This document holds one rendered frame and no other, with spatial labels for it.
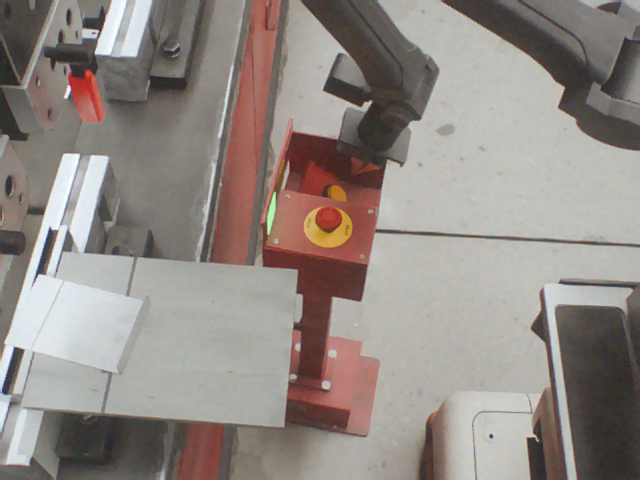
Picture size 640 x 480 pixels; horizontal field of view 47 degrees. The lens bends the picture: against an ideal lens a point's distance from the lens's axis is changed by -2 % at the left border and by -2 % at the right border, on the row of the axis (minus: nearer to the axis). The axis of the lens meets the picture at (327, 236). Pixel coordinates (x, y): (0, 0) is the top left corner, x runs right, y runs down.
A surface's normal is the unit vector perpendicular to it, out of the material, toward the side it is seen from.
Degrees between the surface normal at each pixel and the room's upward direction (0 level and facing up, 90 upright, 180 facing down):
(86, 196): 0
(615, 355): 0
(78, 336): 0
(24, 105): 90
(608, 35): 39
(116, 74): 90
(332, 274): 90
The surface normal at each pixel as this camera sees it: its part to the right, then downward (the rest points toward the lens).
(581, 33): 0.35, 0.05
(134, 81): -0.06, 0.84
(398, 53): 0.81, 0.28
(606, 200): 0.05, -0.53
